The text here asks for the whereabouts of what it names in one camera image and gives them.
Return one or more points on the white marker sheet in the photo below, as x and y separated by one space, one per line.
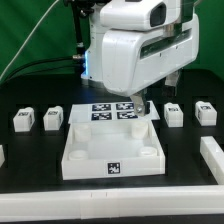
102 112

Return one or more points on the white right fence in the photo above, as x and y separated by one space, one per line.
214 157

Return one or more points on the white fence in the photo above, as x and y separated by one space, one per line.
214 157
112 203

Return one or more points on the white square tabletop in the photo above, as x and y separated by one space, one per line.
107 149

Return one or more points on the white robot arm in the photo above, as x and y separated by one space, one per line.
131 15

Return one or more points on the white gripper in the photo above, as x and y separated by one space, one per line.
132 61

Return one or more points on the white front fence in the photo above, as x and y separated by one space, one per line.
112 203

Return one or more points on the white left block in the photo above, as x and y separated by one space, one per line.
2 157

